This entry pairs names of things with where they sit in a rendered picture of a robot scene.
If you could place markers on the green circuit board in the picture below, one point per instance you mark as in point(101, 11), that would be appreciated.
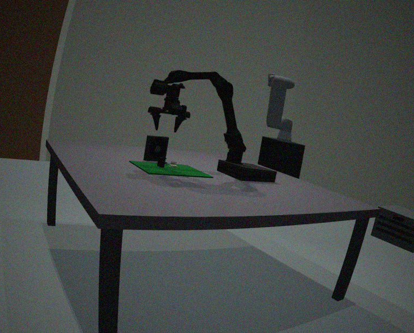
point(171, 169)

